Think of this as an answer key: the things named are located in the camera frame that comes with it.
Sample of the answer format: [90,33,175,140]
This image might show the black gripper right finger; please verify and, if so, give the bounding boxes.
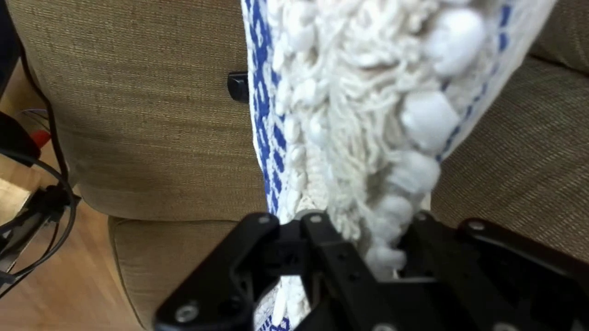
[392,214,589,331]

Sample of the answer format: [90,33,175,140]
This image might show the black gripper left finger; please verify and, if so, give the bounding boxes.
[153,212,394,331]

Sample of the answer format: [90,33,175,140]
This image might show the blue and white woven pillow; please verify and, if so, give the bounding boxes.
[239,0,560,331]

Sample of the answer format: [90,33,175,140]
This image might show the olive green sofa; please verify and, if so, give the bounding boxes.
[6,0,587,326]

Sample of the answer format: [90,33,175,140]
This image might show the black cables on floor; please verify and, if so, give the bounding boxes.
[0,35,83,300]

